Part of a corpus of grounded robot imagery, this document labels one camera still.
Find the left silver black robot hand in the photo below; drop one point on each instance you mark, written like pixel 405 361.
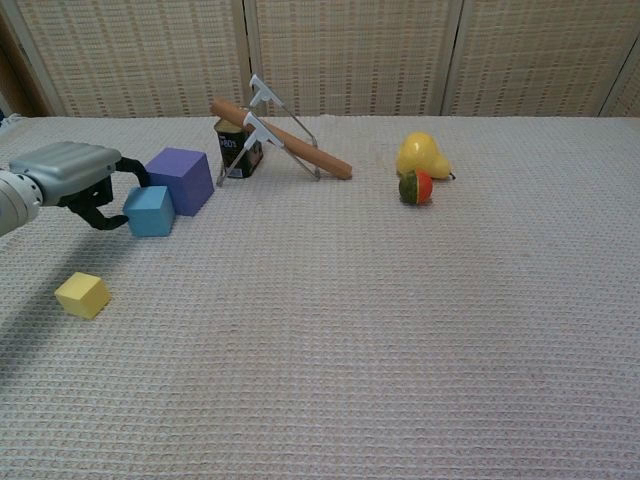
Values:
pixel 70 167

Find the medium blue cube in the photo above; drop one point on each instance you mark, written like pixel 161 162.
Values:
pixel 150 215

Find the small yellow cube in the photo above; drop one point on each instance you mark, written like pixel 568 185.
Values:
pixel 82 297

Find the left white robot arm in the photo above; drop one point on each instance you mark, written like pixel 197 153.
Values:
pixel 15 200

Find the brown wooden cabinet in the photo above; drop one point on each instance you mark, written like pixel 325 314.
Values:
pixel 15 85

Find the large purple cube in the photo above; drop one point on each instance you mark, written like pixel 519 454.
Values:
pixel 192 180

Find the small gold tin can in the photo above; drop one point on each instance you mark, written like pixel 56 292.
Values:
pixel 234 150

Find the woven bamboo folding screen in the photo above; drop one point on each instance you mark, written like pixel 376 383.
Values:
pixel 350 50

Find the white woven tablecloth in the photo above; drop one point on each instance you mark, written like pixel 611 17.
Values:
pixel 350 325

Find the red green round fruit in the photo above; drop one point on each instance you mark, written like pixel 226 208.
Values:
pixel 417 187

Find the yellow pear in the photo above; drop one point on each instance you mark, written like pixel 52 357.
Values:
pixel 420 152

